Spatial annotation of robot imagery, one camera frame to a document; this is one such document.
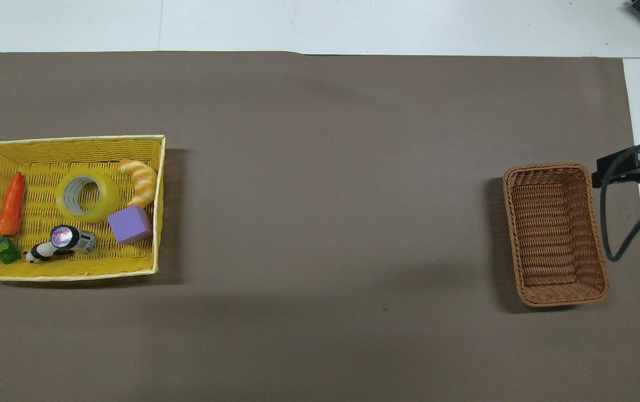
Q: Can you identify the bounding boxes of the yellowish clear tape roll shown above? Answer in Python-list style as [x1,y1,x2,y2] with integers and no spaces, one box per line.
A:
[55,168,121,224]

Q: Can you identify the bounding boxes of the purple foam cube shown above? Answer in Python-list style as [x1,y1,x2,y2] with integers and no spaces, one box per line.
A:
[108,205,154,245]

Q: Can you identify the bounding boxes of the small panda figurine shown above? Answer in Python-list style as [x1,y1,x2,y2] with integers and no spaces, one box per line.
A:
[23,242,73,264]

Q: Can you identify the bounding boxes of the orange toy carrot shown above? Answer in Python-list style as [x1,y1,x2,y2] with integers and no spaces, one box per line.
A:
[0,172,26,265]

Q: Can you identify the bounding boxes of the yellow woven basket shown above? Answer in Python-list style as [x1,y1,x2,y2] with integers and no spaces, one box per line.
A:
[0,135,166,281]

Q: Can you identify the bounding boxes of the small silver can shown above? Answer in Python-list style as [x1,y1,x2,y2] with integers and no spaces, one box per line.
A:
[50,224,97,255]

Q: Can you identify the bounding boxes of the black cable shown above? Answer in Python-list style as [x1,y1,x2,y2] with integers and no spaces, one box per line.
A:
[600,137,640,263]

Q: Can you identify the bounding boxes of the brown wicker basket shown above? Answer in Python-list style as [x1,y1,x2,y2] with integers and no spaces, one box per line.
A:
[502,163,611,307]

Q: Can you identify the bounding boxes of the toy croissant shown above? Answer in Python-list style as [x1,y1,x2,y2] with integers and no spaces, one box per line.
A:
[117,159,159,209]

